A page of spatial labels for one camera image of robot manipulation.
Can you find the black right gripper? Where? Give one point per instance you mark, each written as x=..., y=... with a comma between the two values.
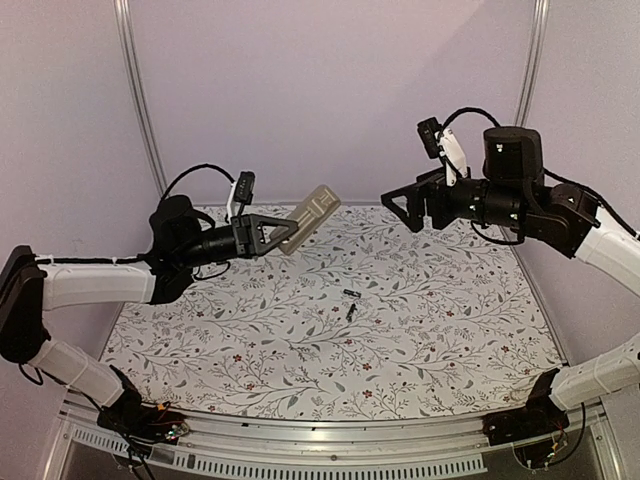
x=432, y=198

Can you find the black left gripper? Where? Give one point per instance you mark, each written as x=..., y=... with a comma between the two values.
x=248, y=236

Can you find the beige remote control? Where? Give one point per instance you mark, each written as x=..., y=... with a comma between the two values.
x=309, y=215

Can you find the dark blue AA battery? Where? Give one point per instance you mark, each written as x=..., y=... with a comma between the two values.
x=351, y=312

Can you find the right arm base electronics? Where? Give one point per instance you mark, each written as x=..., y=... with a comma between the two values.
x=539, y=424

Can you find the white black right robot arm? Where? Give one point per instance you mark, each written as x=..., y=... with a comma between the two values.
x=570, y=218

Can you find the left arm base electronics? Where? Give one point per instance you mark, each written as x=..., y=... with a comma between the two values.
x=140, y=426

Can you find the floral patterned table mat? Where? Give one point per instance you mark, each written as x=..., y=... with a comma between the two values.
x=447, y=324

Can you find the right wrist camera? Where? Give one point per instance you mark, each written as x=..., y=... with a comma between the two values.
x=441, y=143

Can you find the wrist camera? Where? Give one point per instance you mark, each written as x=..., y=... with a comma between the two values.
x=441, y=143
x=241, y=195

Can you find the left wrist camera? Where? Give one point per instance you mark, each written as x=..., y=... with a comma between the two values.
x=241, y=195

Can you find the right aluminium frame post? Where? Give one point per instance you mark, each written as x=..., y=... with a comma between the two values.
x=533, y=61

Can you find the aluminium frame post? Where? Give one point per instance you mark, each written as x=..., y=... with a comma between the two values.
x=125, y=27
x=533, y=61

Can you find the left aluminium frame post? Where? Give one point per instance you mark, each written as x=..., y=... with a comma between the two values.
x=125, y=27

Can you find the aluminium front rail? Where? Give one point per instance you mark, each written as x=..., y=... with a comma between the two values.
x=230, y=447

